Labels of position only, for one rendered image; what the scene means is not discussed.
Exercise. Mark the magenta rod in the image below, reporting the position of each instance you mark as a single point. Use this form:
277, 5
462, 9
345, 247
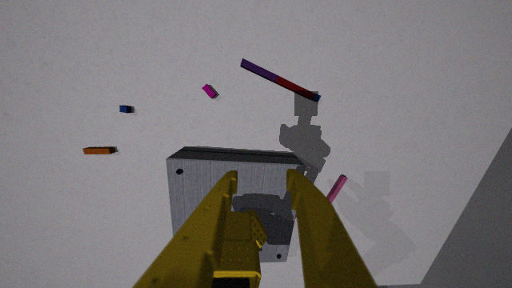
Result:
209, 91

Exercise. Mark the orange-brown rod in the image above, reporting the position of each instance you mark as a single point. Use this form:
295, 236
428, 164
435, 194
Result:
99, 150

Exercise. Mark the pink flat bar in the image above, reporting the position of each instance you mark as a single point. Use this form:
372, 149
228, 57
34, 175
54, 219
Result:
336, 188

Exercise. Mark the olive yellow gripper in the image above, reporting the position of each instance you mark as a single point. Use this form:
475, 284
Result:
329, 257

